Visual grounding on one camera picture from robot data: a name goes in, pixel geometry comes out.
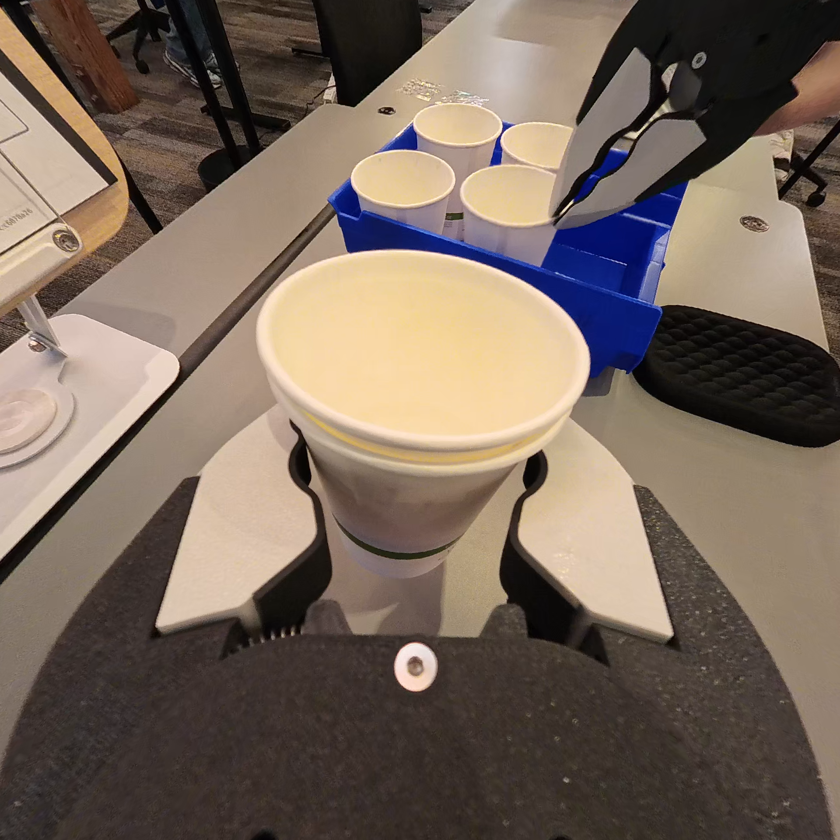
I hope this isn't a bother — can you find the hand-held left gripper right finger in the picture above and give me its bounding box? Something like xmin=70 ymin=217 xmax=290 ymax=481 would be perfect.
xmin=499 ymin=418 xmax=676 ymax=644

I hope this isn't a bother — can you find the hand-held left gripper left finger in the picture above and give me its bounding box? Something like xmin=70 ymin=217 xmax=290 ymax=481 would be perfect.
xmin=155 ymin=418 xmax=332 ymax=637

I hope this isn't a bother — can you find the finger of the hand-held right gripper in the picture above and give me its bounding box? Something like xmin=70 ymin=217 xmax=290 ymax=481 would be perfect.
xmin=554 ymin=112 xmax=716 ymax=231
xmin=549 ymin=48 xmax=673 ymax=217

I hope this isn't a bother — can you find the white paper cup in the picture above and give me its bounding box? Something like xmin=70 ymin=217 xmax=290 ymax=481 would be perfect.
xmin=413 ymin=103 xmax=505 ymax=240
xmin=460 ymin=163 xmax=565 ymax=266
xmin=255 ymin=250 xmax=593 ymax=467
xmin=500 ymin=121 xmax=574 ymax=174
xmin=283 ymin=418 xmax=559 ymax=578
xmin=351 ymin=149 xmax=458 ymax=237

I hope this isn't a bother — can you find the blue plastic bin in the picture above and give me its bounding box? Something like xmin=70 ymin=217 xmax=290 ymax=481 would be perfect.
xmin=329 ymin=121 xmax=689 ymax=378

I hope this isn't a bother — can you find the person's right hand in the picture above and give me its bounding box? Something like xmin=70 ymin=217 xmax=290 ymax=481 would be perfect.
xmin=759 ymin=40 xmax=840 ymax=137

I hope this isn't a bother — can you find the black office chair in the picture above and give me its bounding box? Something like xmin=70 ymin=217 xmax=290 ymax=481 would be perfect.
xmin=313 ymin=0 xmax=424 ymax=106
xmin=775 ymin=119 xmax=840 ymax=208

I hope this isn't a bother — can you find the clear crinkled plastic piece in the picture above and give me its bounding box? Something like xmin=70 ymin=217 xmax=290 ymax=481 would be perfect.
xmin=398 ymin=79 xmax=489 ymax=109

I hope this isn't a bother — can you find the black wrist rest pad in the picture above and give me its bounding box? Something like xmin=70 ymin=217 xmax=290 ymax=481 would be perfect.
xmin=634 ymin=305 xmax=840 ymax=448

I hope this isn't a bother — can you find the black display board stand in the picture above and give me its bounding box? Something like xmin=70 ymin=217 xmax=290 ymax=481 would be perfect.
xmin=164 ymin=0 xmax=292 ymax=193

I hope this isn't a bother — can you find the printed instruction sign board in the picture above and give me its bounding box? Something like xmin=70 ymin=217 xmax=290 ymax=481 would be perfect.
xmin=0 ymin=66 xmax=112 ymax=257

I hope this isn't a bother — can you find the white mount plate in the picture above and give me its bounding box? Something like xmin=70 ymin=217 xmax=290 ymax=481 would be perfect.
xmin=0 ymin=300 xmax=181 ymax=563

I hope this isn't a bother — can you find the wooden post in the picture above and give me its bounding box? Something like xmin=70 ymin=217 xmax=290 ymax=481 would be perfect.
xmin=33 ymin=0 xmax=141 ymax=114

